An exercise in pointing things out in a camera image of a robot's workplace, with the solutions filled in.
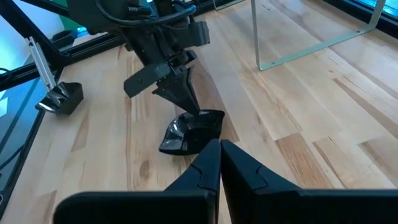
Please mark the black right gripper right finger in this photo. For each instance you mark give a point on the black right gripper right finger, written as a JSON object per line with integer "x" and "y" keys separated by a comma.
{"x": 280, "y": 208}

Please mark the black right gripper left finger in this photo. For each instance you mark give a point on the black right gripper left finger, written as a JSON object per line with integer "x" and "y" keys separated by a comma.
{"x": 155, "y": 208}

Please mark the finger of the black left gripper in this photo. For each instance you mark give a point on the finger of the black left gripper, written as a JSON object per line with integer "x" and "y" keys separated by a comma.
{"x": 175, "y": 93}
{"x": 189, "y": 88}

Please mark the wavy-edged black plate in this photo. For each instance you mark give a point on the wavy-edged black plate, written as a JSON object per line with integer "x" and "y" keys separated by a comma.
{"x": 66, "y": 99}
{"x": 199, "y": 133}

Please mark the green perforated metal shelf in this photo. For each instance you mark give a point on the green perforated metal shelf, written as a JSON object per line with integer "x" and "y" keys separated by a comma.
{"x": 255, "y": 37}

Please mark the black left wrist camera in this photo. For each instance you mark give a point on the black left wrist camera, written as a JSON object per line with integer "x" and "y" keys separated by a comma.
{"x": 192, "y": 34}

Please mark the silver metal bracket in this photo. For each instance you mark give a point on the silver metal bracket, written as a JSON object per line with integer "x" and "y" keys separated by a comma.
{"x": 40, "y": 62}

